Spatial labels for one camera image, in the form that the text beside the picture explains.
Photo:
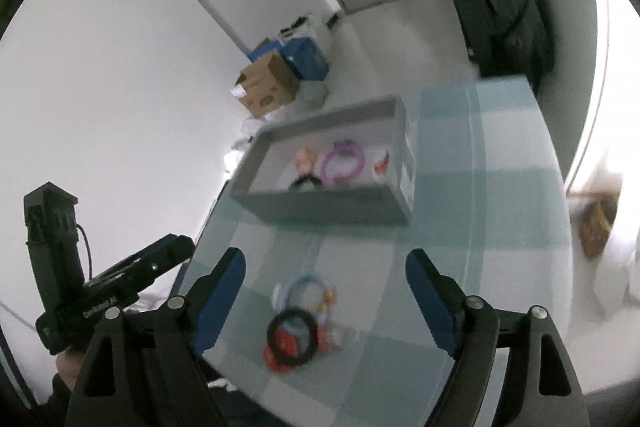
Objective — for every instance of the grey cardboard box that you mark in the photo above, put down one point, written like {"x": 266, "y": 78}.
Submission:
{"x": 325, "y": 207}

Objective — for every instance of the red hair ornament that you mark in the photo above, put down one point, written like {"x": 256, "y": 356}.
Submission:
{"x": 287, "y": 344}

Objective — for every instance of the white bag with items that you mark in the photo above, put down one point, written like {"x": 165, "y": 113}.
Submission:
{"x": 300, "y": 27}

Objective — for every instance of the round white badge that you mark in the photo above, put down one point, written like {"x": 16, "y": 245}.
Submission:
{"x": 382, "y": 162}

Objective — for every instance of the person's left hand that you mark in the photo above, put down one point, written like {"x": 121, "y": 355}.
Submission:
{"x": 70, "y": 369}

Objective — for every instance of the white plastic bag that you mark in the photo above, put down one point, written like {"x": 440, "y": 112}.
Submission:
{"x": 242, "y": 142}

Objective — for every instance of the brown cardboard box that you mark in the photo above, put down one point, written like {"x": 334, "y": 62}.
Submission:
{"x": 267, "y": 87}

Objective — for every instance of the small orange charm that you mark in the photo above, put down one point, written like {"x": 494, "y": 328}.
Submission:
{"x": 329, "y": 302}

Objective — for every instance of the brown bag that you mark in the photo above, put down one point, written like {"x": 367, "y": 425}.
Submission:
{"x": 597, "y": 229}

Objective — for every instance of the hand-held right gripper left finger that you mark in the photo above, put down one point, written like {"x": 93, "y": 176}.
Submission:
{"x": 220, "y": 302}

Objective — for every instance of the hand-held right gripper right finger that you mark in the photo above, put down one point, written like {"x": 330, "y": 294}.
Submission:
{"x": 435, "y": 302}

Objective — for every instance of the yellow pink plush hair clip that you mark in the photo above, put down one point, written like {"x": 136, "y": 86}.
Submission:
{"x": 306, "y": 159}

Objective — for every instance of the tall blue box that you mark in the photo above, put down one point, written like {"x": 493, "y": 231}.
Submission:
{"x": 306, "y": 59}

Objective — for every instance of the flat blue box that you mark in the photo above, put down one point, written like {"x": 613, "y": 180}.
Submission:
{"x": 262, "y": 52}

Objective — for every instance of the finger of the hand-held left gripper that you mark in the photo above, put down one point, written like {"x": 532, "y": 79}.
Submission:
{"x": 155, "y": 259}

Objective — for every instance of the blue checkered tablecloth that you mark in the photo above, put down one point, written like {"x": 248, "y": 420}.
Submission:
{"x": 450, "y": 207}

